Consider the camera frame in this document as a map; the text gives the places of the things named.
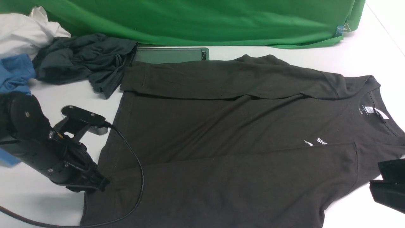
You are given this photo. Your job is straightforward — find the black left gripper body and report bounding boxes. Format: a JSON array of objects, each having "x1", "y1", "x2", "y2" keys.
[{"x1": 51, "y1": 119, "x2": 110, "y2": 193}]

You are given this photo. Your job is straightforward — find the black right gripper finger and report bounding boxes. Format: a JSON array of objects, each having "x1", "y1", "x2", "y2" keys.
[{"x1": 369, "y1": 158, "x2": 405, "y2": 214}]

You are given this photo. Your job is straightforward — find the dark gray long-sleeved shirt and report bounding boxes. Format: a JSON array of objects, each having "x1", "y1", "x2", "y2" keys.
[{"x1": 80, "y1": 55, "x2": 404, "y2": 228}]

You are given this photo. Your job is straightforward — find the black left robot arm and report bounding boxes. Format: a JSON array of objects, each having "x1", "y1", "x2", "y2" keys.
[{"x1": 1, "y1": 92, "x2": 110, "y2": 193}]

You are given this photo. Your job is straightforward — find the dark teal crumpled garment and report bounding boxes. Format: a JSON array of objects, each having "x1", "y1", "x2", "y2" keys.
[{"x1": 32, "y1": 34, "x2": 138, "y2": 99}]

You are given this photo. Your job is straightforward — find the blue crumpled garment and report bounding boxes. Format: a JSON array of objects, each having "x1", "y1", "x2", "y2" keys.
[{"x1": 0, "y1": 54, "x2": 37, "y2": 168}]

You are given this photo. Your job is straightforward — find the white crumpled garment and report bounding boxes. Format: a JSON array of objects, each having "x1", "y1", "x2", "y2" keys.
[{"x1": 0, "y1": 6, "x2": 71, "y2": 59}]

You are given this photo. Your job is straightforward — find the blue binder clip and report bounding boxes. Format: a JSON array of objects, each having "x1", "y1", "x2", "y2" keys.
[{"x1": 335, "y1": 24, "x2": 351, "y2": 37}]

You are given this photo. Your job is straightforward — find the green backdrop cloth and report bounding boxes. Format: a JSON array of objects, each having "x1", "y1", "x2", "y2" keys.
[{"x1": 1, "y1": 0, "x2": 365, "y2": 49}]

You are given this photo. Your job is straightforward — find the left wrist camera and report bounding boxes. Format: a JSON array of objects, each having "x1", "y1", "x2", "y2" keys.
[{"x1": 61, "y1": 105, "x2": 109, "y2": 136}]

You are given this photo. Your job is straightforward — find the metal table cable hatch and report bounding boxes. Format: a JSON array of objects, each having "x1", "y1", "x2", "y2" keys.
[{"x1": 134, "y1": 47, "x2": 210, "y2": 64}]

